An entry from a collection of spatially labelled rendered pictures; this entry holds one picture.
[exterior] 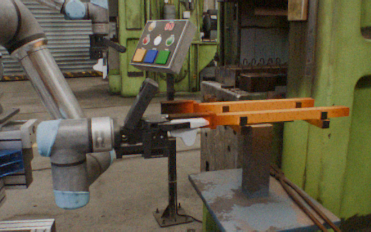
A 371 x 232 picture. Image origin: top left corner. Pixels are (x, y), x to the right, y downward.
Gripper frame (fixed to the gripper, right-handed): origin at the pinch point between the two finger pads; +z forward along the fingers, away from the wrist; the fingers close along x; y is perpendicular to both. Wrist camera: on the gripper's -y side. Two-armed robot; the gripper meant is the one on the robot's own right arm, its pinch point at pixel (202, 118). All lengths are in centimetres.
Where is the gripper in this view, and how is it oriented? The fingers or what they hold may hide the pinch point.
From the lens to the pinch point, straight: 83.2
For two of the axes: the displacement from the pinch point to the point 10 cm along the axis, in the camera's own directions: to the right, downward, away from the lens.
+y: 0.0, 9.7, 2.4
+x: 2.5, 2.3, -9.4
